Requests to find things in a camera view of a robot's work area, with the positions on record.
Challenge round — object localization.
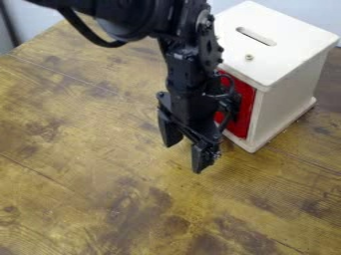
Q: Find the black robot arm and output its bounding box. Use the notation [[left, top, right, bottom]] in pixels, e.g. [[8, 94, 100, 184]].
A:
[[27, 0, 224, 172]]

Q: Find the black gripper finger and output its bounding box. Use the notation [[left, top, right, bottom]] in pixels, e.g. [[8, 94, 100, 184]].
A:
[[191, 143, 218, 173], [159, 113, 183, 147]]

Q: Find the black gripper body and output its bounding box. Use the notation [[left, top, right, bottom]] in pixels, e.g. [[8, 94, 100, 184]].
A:
[[155, 49, 227, 150]]

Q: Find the red drawer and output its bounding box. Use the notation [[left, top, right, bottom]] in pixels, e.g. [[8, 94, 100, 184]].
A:
[[214, 71, 255, 139]]

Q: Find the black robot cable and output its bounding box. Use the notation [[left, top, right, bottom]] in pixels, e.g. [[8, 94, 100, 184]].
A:
[[57, 8, 131, 49]]

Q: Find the white wooden cabinet box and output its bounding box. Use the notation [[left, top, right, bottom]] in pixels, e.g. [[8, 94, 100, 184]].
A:
[[215, 1, 339, 153]]

